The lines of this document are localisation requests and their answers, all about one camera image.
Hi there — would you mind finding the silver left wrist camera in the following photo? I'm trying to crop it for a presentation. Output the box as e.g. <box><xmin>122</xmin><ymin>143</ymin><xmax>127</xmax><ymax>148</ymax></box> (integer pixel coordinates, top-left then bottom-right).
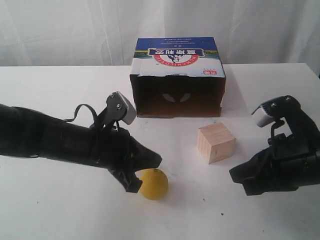
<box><xmin>103</xmin><ymin>91</ymin><xmax>137</xmax><ymax>125</ymax></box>

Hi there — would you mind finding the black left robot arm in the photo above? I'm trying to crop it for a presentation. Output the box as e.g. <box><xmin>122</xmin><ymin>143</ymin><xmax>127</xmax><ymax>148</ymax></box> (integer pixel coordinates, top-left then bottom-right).
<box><xmin>0</xmin><ymin>105</ymin><xmax>162</xmax><ymax>193</ymax></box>

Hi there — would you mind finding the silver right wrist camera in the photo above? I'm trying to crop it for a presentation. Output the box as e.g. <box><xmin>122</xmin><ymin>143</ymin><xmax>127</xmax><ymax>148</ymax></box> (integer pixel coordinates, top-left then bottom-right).
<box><xmin>251</xmin><ymin>94</ymin><xmax>313</xmax><ymax>141</ymax></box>

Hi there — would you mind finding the yellow ball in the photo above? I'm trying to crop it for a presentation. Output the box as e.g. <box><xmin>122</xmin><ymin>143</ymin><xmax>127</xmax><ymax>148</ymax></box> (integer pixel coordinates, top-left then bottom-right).
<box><xmin>139</xmin><ymin>168</ymin><xmax>169</xmax><ymax>201</ymax></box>

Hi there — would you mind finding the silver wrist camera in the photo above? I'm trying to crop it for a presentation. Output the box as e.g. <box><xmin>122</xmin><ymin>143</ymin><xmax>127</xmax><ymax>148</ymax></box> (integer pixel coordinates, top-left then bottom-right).
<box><xmin>251</xmin><ymin>94</ymin><xmax>313</xmax><ymax>141</ymax></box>
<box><xmin>103</xmin><ymin>91</ymin><xmax>137</xmax><ymax>125</ymax></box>

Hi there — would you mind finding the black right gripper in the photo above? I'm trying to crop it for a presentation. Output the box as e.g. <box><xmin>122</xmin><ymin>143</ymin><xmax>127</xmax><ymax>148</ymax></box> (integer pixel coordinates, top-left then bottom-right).
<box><xmin>229</xmin><ymin>132</ymin><xmax>320</xmax><ymax>196</ymax></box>

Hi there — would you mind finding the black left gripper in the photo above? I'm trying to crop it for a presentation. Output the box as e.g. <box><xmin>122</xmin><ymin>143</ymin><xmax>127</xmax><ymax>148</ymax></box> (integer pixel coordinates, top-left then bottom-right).
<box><xmin>91</xmin><ymin>128</ymin><xmax>162</xmax><ymax>193</ymax></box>

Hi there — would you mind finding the wooden cube block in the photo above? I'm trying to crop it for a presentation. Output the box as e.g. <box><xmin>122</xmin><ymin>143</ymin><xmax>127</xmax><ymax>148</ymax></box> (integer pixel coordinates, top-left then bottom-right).
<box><xmin>197</xmin><ymin>122</ymin><xmax>236</xmax><ymax>164</ymax></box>

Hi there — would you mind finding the blue white cardboard box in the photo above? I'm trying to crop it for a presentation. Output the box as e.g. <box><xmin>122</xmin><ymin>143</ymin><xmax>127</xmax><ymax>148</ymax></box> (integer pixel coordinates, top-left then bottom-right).
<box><xmin>129</xmin><ymin>36</ymin><xmax>226</xmax><ymax>118</ymax></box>

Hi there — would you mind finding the white curtain backdrop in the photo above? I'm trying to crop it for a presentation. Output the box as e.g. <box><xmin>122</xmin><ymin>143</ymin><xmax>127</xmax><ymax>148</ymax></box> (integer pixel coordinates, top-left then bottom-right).
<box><xmin>0</xmin><ymin>0</ymin><xmax>320</xmax><ymax>72</ymax></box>

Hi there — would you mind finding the black left camera cable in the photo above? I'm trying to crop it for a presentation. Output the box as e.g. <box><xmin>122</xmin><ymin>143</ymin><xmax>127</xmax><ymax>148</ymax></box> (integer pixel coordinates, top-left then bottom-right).
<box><xmin>65</xmin><ymin>104</ymin><xmax>101</xmax><ymax>131</ymax></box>

